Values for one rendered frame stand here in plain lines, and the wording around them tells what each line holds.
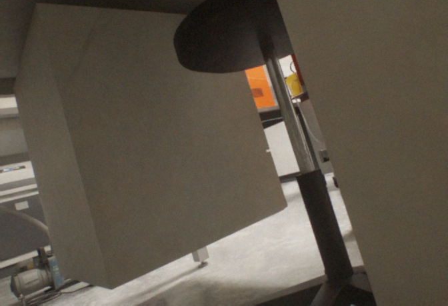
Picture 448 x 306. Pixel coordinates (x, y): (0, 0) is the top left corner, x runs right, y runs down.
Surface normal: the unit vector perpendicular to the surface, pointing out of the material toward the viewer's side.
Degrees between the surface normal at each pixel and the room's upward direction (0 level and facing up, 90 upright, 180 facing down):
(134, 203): 90
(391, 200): 90
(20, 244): 90
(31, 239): 90
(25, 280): 75
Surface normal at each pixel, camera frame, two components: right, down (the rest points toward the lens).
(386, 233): -0.74, 0.18
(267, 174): 0.60, -0.25
